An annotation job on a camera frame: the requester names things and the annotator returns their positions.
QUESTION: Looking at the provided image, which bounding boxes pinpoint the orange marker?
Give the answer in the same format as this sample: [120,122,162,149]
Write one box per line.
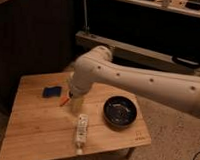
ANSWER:
[59,96,71,107]

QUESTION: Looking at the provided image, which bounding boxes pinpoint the black bowl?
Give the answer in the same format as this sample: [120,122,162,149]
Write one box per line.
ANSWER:
[103,95,137,128]

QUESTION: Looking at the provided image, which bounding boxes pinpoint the wooden shelf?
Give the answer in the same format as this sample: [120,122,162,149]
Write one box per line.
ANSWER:
[116,0,200,18]

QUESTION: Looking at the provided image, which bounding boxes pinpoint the blue sponge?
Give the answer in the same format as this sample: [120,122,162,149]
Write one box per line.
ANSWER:
[43,86,62,98]

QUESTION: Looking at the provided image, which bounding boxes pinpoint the long grey case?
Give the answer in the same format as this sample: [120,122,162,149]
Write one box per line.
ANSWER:
[75,31,200,76]

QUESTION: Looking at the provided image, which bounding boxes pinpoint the wooden table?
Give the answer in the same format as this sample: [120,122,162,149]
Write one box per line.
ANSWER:
[0,73,151,160]

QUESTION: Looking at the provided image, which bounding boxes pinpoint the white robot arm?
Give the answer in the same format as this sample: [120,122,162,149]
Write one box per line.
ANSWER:
[68,45,200,119]

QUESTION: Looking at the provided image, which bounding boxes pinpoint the metal pole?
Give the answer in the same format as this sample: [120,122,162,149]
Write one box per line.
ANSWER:
[83,0,90,34]

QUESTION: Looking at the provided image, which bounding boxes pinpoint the black handle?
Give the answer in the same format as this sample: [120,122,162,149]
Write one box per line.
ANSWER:
[171,56,200,69]

